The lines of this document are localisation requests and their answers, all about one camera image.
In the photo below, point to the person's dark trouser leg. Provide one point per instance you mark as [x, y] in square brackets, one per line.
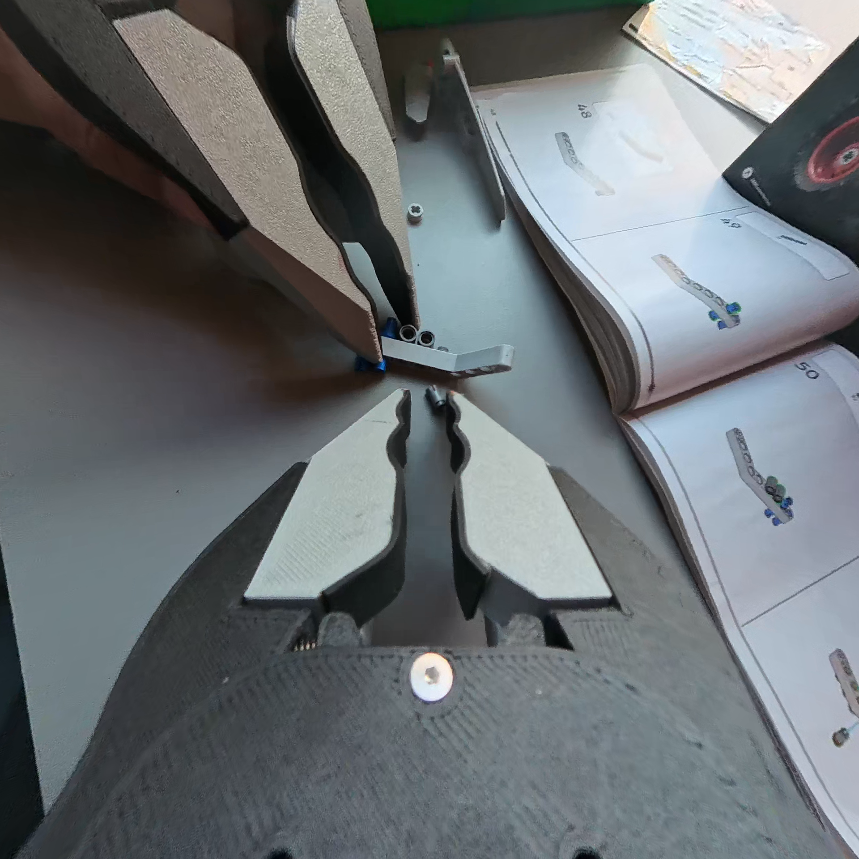
[13, 704]

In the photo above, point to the open lego instruction booklet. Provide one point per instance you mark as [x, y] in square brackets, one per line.
[671, 282]

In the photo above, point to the grey bent lego beam assembly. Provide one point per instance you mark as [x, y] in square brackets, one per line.
[429, 354]

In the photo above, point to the green board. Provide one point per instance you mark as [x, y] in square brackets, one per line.
[510, 10]

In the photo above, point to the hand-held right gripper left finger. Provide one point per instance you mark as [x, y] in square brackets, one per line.
[335, 517]

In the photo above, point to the small grey lego bush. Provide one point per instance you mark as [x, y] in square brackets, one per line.
[417, 215]

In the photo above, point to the grey curved lego piece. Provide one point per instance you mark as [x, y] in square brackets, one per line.
[417, 90]

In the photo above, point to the small dark lego pin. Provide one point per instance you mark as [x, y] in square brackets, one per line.
[436, 397]

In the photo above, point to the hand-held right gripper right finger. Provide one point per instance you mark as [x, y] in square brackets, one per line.
[517, 523]

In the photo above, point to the black booklet with red wheel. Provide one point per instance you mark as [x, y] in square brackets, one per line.
[805, 174]

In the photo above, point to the glossy printed sheet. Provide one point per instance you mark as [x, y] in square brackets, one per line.
[731, 47]

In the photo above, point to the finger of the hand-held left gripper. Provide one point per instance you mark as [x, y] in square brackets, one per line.
[221, 134]
[342, 114]

